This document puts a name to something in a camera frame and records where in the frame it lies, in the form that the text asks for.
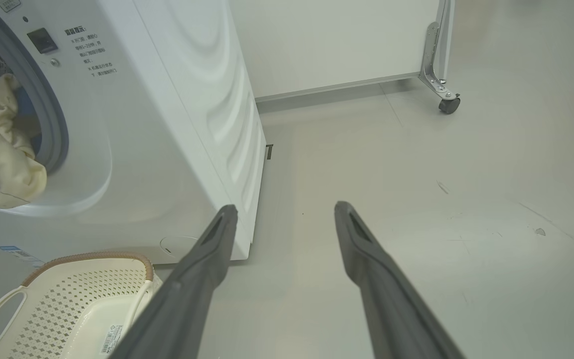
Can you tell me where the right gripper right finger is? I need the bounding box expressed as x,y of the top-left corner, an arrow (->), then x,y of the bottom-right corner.
334,201 -> 467,359

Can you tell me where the black door lock slot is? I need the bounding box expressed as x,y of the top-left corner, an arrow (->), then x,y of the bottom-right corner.
27,27 -> 59,54

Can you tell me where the blue energy label sticker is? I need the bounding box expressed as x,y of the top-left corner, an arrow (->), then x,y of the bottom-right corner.
0,244 -> 43,268

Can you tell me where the cream white garment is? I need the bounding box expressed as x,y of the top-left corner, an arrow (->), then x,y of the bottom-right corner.
0,74 -> 47,209

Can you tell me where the cream perforated laundry basket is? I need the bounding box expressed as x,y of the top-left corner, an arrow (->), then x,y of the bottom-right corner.
0,252 -> 163,359

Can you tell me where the white partition panel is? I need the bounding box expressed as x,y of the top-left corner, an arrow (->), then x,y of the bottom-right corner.
230,0 -> 454,101

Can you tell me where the grey metal stand leg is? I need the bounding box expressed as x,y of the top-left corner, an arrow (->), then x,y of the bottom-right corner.
419,21 -> 459,100

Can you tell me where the black caster wheel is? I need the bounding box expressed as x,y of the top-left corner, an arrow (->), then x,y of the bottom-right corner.
439,95 -> 461,115

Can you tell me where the round white filter cover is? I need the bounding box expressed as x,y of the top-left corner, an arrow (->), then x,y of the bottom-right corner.
160,235 -> 199,261

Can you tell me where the white front-load washing machine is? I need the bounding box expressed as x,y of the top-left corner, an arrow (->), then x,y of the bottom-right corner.
0,0 -> 268,265

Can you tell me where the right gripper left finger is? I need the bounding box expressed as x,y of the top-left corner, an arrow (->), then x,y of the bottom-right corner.
109,204 -> 239,359

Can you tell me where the paper product label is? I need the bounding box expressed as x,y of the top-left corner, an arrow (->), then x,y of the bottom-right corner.
99,324 -> 124,356

